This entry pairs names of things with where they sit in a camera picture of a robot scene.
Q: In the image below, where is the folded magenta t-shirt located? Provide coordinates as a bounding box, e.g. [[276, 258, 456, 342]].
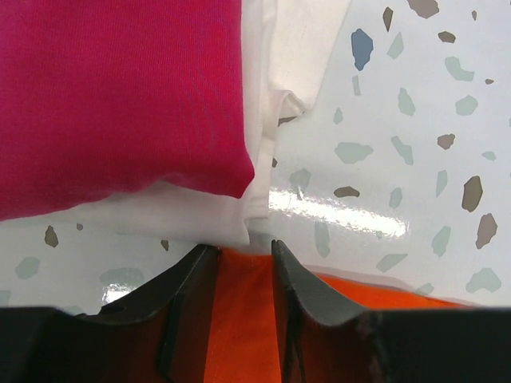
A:
[[1, 1, 254, 219]]

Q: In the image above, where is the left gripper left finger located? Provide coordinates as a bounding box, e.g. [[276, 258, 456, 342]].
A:
[[1, 245, 218, 382]]

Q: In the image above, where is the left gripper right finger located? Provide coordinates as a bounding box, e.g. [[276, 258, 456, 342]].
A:
[[271, 240, 510, 383]]

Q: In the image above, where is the orange t-shirt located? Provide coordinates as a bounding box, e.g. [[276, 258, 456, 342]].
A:
[[201, 247, 480, 383]]

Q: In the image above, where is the folded white t-shirt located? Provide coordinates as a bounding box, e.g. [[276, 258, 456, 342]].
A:
[[0, 0, 352, 247]]

